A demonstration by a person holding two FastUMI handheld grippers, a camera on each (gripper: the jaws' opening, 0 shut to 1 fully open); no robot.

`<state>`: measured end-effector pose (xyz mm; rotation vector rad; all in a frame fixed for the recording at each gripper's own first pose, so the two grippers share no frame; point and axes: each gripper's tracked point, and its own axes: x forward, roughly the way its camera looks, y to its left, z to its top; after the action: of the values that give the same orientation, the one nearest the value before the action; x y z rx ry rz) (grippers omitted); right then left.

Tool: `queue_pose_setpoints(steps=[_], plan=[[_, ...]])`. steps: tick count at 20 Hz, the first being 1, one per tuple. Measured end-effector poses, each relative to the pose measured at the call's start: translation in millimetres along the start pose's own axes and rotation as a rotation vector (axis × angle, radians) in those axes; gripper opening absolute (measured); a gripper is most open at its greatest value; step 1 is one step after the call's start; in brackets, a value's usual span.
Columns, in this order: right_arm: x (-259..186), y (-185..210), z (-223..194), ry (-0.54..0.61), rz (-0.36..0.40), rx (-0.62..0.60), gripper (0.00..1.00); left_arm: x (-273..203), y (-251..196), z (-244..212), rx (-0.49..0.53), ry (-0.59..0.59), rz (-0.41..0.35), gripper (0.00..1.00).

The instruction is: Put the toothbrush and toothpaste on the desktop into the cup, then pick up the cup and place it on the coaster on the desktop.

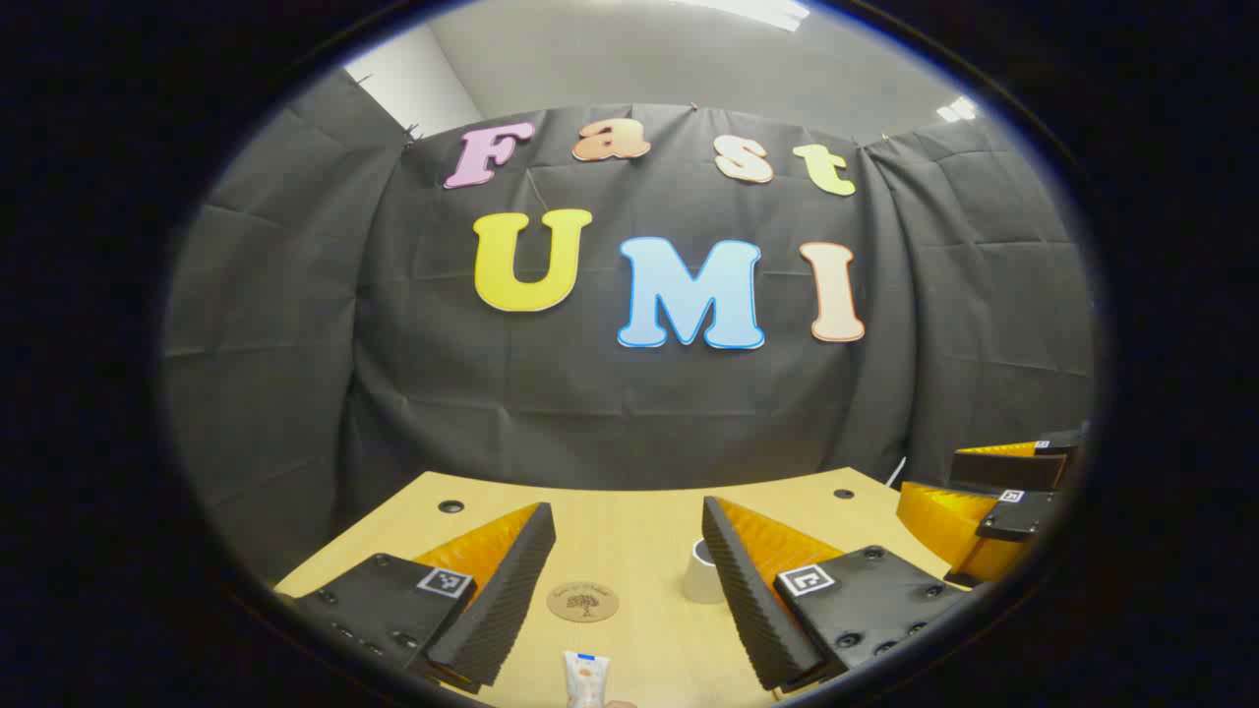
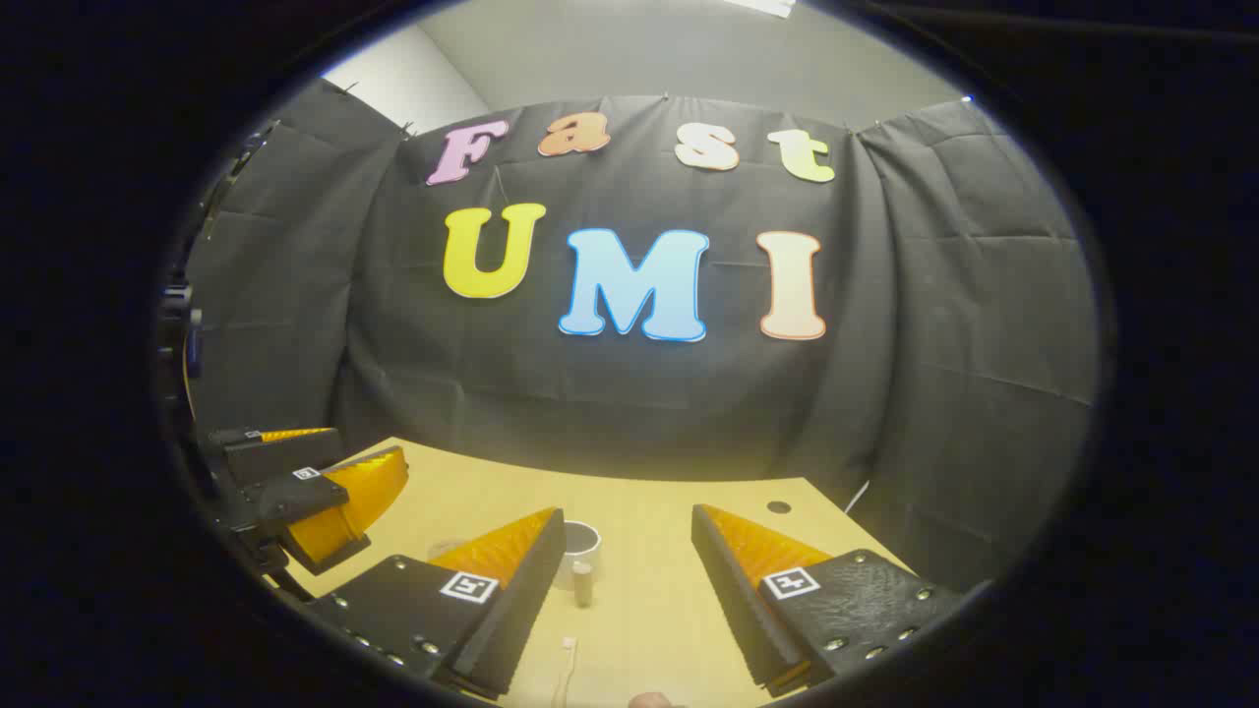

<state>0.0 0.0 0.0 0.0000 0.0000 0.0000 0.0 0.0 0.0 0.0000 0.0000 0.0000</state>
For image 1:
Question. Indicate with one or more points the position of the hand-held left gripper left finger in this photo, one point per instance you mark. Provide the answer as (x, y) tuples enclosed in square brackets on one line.
[(502, 600)]

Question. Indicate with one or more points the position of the light wooden desktop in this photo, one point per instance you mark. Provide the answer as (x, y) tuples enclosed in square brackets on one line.
[(629, 531)]

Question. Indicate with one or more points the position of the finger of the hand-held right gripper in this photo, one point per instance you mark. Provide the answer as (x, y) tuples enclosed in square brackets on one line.
[(944, 521), (1003, 470)]

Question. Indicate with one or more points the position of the black backdrop cloth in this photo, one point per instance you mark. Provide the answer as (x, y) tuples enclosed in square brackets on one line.
[(610, 413)]

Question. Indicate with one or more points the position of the white toothpaste tube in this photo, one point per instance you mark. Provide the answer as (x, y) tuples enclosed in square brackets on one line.
[(586, 678)]

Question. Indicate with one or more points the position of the ceiling light panel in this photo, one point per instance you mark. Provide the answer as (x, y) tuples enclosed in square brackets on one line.
[(957, 108), (757, 10)]

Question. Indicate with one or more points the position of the round cork coaster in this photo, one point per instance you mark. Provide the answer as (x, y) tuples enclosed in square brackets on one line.
[(583, 601)]

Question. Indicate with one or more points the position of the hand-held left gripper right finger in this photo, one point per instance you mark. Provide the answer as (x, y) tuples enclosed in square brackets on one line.
[(748, 610)]

